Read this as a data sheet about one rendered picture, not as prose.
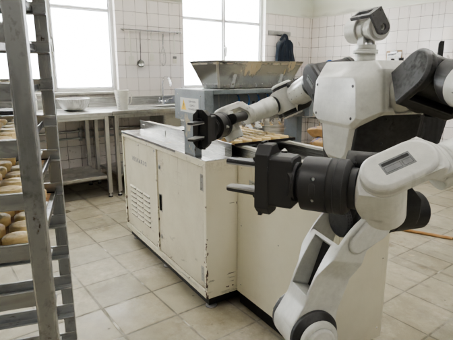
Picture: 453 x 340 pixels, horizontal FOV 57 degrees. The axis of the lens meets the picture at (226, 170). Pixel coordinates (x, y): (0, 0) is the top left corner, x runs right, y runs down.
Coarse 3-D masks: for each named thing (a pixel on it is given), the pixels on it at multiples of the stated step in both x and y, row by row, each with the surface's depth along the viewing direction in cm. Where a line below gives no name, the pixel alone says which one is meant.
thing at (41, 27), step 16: (32, 0) 100; (48, 32) 102; (48, 64) 104; (48, 96) 105; (48, 112) 106; (48, 128) 107; (48, 144) 108; (64, 208) 113; (64, 240) 114; (64, 272) 116; (64, 320) 119
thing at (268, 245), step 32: (256, 224) 205; (288, 224) 184; (256, 256) 209; (288, 256) 187; (384, 256) 180; (256, 288) 212; (288, 288) 190; (352, 288) 172; (384, 288) 185; (352, 320) 176
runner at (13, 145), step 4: (0, 140) 66; (4, 140) 66; (8, 140) 66; (12, 140) 67; (0, 144) 66; (4, 144) 66; (8, 144) 67; (12, 144) 67; (16, 144) 67; (0, 148) 66; (4, 148) 66; (8, 148) 67; (12, 148) 67; (16, 148) 67; (0, 152) 66; (4, 152) 67; (8, 152) 67; (12, 152) 67; (16, 152) 67; (40, 152) 68; (0, 156) 67; (4, 156) 67; (8, 156) 67; (12, 156) 67; (16, 156) 67
